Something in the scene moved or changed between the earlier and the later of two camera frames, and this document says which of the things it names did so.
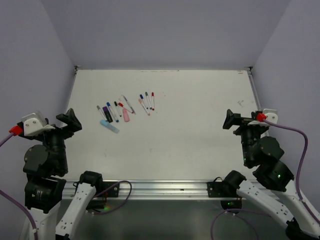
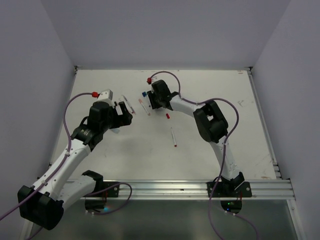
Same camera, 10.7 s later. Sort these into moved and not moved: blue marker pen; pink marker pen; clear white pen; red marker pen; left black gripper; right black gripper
Moved: left black gripper; red marker pen; right black gripper; blue marker pen
Not moved: pink marker pen; clear white pen
